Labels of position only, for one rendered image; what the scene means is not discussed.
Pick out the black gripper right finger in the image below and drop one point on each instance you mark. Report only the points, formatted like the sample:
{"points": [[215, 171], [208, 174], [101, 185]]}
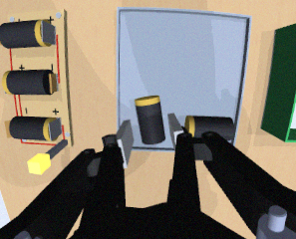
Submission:
{"points": [[263, 203]]}

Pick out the green open-top box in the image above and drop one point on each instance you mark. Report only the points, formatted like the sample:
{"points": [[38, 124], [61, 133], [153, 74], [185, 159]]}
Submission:
{"points": [[279, 116]]}

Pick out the black battery with gold end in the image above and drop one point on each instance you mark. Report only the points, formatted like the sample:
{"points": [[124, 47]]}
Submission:
{"points": [[150, 119], [22, 34], [35, 128], [199, 124], [27, 82]]}

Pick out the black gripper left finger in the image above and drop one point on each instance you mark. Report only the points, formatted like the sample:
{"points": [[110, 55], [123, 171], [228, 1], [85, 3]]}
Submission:
{"points": [[54, 212]]}

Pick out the light blue tray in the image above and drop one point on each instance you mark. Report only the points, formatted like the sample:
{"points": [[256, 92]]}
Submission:
{"points": [[194, 60]]}

